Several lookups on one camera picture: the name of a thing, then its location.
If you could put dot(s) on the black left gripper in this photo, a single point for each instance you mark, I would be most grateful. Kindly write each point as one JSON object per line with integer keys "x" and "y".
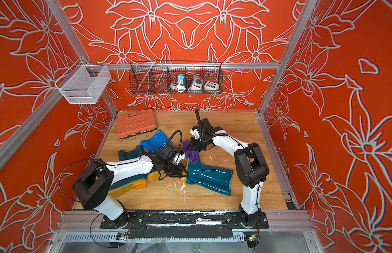
{"x": 179, "y": 173}

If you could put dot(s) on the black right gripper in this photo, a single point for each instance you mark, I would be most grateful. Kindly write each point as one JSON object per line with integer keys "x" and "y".
{"x": 193, "y": 140}

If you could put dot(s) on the purple cloth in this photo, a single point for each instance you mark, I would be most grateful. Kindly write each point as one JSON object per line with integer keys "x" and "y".
{"x": 190, "y": 153}

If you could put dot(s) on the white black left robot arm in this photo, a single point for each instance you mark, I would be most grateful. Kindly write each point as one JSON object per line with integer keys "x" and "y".
{"x": 93, "y": 185}

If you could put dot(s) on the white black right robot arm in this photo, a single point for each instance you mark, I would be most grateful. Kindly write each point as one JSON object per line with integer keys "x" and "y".
{"x": 251, "y": 166}

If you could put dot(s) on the blue rubber boot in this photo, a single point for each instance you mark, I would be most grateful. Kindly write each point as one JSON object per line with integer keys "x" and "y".
{"x": 151, "y": 145}

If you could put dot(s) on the dark teal rubber boot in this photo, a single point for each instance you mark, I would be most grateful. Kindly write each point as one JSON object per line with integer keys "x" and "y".
{"x": 127, "y": 176}

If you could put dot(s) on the white dotted box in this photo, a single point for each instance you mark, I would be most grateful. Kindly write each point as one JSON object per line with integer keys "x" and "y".
{"x": 211, "y": 86}

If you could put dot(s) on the white grey round device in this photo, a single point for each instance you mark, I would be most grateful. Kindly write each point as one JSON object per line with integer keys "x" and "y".
{"x": 196, "y": 84}

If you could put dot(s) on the orange plastic tool case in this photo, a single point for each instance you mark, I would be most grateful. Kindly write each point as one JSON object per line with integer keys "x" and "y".
{"x": 129, "y": 125}

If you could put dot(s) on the blue white small box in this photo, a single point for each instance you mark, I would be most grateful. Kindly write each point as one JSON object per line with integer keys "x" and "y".
{"x": 181, "y": 81}

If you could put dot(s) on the black wire wall basket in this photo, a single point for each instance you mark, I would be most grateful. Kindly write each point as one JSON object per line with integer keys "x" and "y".
{"x": 160, "y": 77}

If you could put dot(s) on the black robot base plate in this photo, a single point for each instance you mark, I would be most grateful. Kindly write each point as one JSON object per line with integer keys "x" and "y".
{"x": 233, "y": 219}

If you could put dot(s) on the white wire mesh basket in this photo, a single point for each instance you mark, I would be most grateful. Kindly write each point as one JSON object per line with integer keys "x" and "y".
{"x": 84, "y": 85}

